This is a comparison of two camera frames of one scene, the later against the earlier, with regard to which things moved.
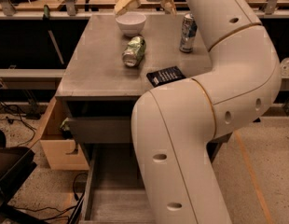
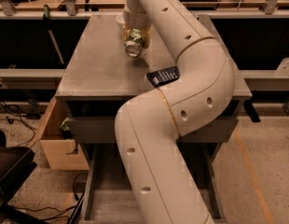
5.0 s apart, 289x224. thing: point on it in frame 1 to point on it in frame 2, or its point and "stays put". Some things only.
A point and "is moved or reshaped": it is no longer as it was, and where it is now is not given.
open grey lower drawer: (116, 191) stays put
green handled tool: (47, 20) stays put
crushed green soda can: (134, 51) is moved or reshaped
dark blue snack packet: (165, 76) stays put
